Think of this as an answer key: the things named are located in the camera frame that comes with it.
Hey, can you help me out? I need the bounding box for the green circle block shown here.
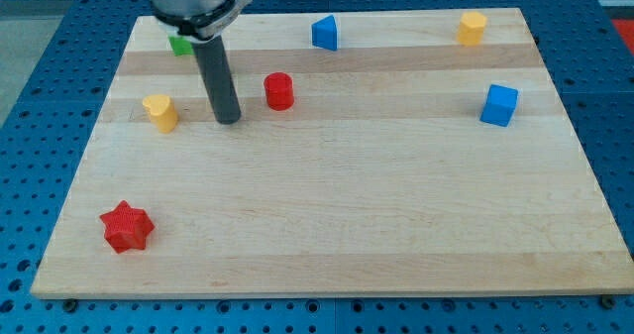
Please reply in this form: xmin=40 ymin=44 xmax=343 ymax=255
xmin=168 ymin=37 xmax=194 ymax=56

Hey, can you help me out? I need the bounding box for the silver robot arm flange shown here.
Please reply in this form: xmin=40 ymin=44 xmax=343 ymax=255
xmin=150 ymin=0 xmax=253 ymax=44

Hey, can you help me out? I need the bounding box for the wooden board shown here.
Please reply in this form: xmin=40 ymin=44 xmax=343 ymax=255
xmin=31 ymin=8 xmax=633 ymax=300

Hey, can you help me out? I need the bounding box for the red cylinder block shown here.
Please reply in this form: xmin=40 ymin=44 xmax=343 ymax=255
xmin=264 ymin=72 xmax=294 ymax=111

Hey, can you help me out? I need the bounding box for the blue triangle block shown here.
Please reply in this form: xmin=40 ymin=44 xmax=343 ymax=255
xmin=311 ymin=15 xmax=338 ymax=51

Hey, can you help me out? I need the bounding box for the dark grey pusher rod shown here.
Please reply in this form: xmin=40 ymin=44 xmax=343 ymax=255
xmin=193 ymin=37 xmax=242 ymax=125

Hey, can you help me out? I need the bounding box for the yellow heart block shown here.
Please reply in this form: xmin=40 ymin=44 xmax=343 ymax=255
xmin=142 ymin=94 xmax=178 ymax=134

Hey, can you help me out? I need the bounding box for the blue cube block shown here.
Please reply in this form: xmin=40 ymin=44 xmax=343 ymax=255
xmin=479 ymin=84 xmax=519 ymax=127

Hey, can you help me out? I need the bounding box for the yellow hexagon block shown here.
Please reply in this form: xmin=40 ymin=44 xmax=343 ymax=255
xmin=456 ymin=11 xmax=487 ymax=47

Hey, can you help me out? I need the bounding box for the red star block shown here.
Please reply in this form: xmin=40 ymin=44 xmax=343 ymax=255
xmin=99 ymin=200 xmax=155 ymax=254

